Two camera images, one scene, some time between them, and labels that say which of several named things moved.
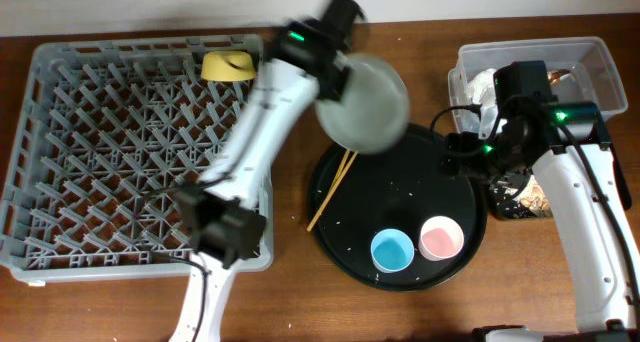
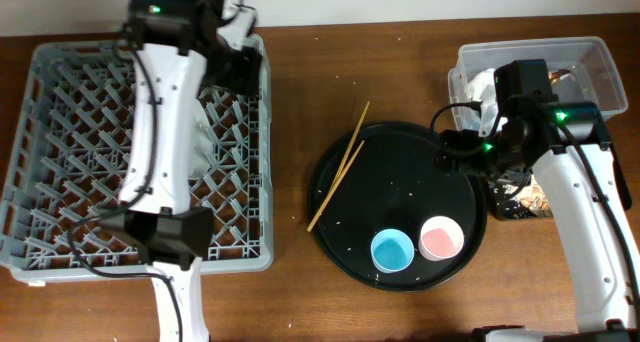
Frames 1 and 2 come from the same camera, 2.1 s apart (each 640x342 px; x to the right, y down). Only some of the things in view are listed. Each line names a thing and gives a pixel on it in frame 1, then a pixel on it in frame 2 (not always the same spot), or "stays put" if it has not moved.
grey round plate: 374,109 to 201,142
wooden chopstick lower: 332,191 stays put
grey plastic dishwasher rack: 113,131 stays put
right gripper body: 455,152 stays put
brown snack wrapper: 555,76 stays put
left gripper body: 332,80 to 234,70
